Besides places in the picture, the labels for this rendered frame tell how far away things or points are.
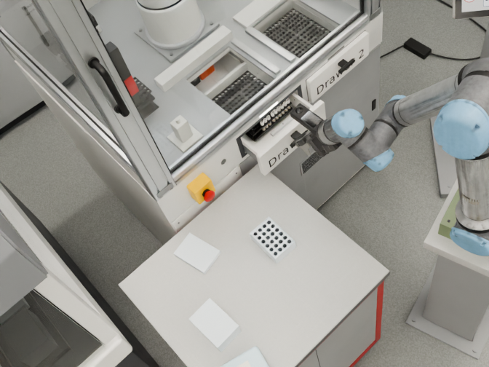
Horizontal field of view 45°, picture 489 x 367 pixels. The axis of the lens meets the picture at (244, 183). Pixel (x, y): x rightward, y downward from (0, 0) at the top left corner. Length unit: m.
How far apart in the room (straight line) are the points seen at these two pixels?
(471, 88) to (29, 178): 2.54
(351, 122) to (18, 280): 0.88
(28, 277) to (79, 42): 0.51
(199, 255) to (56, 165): 1.59
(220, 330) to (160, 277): 0.29
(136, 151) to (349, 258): 0.71
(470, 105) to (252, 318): 0.91
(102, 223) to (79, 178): 0.32
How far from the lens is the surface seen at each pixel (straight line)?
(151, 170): 1.73
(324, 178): 2.58
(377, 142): 1.62
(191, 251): 1.92
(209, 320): 1.78
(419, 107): 1.56
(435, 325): 2.58
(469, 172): 1.42
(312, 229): 1.90
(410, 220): 2.78
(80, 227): 3.07
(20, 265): 1.27
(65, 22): 1.32
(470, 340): 2.57
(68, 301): 1.49
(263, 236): 1.87
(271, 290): 1.83
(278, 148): 1.91
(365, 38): 2.15
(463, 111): 1.27
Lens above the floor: 2.46
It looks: 57 degrees down
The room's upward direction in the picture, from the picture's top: 18 degrees counter-clockwise
